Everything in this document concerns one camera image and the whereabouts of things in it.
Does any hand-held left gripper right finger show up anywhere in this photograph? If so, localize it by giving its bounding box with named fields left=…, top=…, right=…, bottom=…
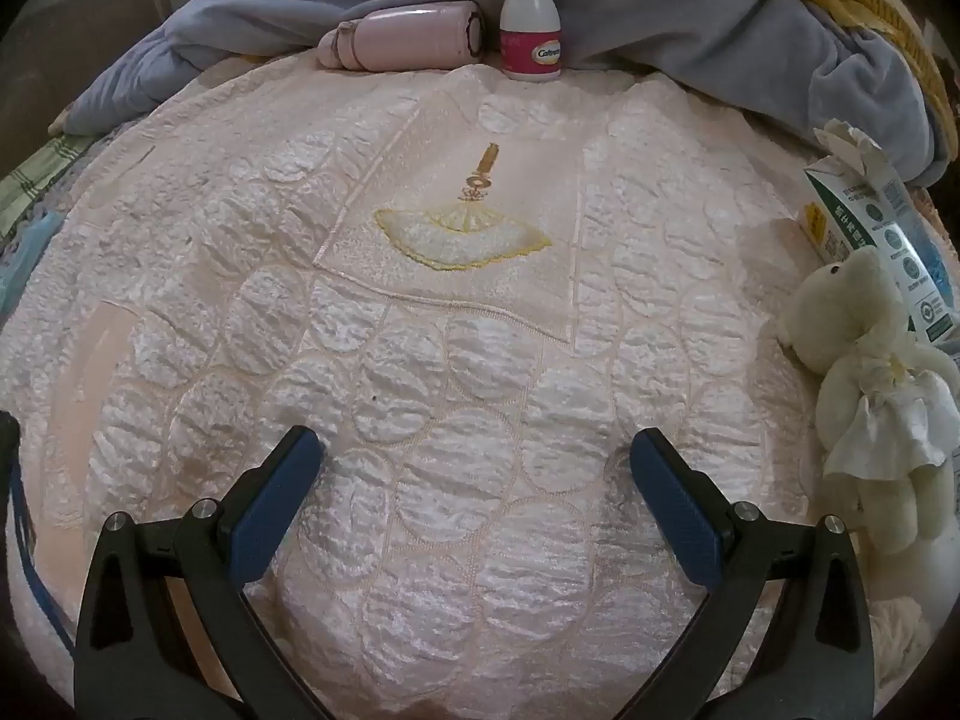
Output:
left=628, top=427, right=875, bottom=720

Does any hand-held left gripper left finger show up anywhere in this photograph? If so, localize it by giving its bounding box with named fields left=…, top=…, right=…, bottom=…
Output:
left=73, top=425, right=335, bottom=720

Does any white drink carton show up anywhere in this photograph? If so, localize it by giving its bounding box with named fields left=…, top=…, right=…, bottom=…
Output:
left=802, top=120, right=960, bottom=350

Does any pale pink quilted bedspread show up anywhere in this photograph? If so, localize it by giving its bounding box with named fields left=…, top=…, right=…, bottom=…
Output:
left=0, top=64, right=946, bottom=720

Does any cream crumpled cloth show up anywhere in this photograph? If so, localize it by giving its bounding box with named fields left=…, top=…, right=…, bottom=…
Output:
left=870, top=592, right=938, bottom=680

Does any white teddy bear plush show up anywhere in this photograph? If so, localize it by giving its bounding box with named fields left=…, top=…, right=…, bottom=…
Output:
left=776, top=244, right=960, bottom=557

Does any light blue cloth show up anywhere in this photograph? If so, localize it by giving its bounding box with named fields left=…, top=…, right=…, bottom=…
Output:
left=0, top=210, right=65, bottom=316

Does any green striped cloth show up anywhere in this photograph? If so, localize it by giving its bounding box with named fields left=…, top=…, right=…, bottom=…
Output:
left=0, top=131, right=98, bottom=241

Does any pink insulated bottle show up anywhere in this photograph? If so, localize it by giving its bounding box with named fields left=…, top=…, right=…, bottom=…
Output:
left=317, top=2, right=487, bottom=70

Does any white pill bottle pink label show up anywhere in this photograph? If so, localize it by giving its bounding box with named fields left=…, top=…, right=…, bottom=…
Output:
left=498, top=0, right=563, bottom=81

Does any blue strap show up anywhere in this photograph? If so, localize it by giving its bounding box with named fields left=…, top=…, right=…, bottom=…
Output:
left=0, top=412, right=68, bottom=646

